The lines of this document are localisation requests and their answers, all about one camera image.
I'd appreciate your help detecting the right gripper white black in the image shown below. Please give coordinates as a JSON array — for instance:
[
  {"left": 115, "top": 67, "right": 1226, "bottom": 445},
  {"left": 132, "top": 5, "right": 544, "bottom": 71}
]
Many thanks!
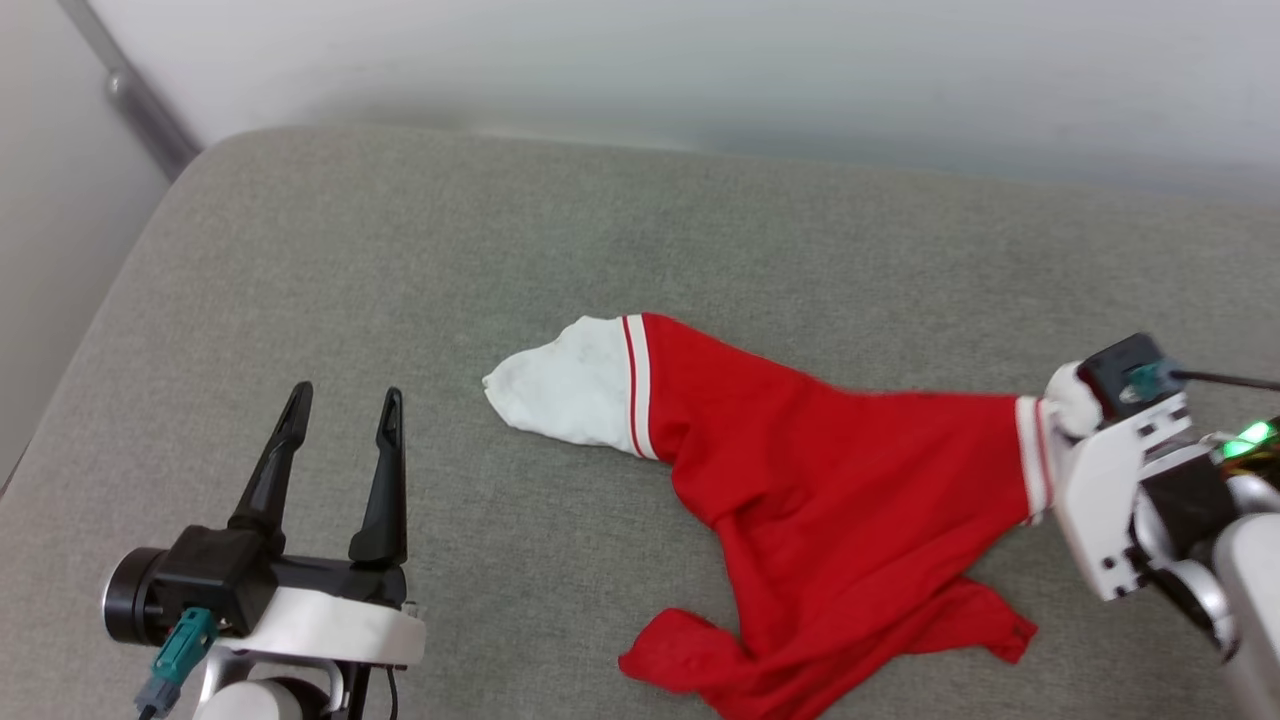
[{"left": 1058, "top": 393, "right": 1239, "bottom": 602}]

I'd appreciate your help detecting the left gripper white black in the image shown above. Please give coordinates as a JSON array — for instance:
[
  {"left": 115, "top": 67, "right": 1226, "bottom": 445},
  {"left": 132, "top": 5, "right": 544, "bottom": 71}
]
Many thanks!
[{"left": 100, "top": 381, "right": 427, "bottom": 667}]

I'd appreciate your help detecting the red shirt with white sleeves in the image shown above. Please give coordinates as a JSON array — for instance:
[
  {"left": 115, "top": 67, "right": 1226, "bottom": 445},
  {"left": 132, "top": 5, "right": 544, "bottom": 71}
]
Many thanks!
[{"left": 483, "top": 313, "right": 1101, "bottom": 720}]

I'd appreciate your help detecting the grey fabric sofa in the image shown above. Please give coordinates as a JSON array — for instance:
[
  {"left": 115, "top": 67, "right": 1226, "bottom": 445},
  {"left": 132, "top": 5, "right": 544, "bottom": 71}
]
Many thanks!
[{"left": 0, "top": 125, "right": 1280, "bottom": 720}]

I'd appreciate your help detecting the right teal cable connector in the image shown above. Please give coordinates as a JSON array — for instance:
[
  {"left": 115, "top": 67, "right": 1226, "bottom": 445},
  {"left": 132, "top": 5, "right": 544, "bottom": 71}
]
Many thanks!
[{"left": 1125, "top": 361, "right": 1183, "bottom": 397}]

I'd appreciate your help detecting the teal cable connector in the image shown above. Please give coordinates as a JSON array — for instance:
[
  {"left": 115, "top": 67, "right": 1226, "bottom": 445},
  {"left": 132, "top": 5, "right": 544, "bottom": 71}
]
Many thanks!
[
  {"left": 1125, "top": 361, "right": 1183, "bottom": 397},
  {"left": 135, "top": 607, "right": 217, "bottom": 720}
]

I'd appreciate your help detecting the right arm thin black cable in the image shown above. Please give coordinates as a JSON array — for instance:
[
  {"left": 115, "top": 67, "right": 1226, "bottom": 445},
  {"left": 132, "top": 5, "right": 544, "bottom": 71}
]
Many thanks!
[{"left": 1172, "top": 369, "right": 1280, "bottom": 393}]

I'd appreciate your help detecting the left teal cable connector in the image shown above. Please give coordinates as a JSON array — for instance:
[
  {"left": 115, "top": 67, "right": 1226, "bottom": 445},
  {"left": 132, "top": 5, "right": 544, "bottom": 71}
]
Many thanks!
[{"left": 135, "top": 607, "right": 217, "bottom": 720}]

